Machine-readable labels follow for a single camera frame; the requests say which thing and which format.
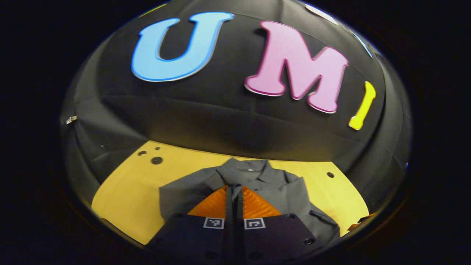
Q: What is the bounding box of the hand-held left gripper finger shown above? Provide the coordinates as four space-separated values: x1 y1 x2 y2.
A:
146 185 235 264
235 186 324 265

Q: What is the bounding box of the grey button shirt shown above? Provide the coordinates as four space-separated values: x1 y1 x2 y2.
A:
159 158 341 243

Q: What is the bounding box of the black backdrop cloth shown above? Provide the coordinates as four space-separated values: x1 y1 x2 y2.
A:
60 0 412 208

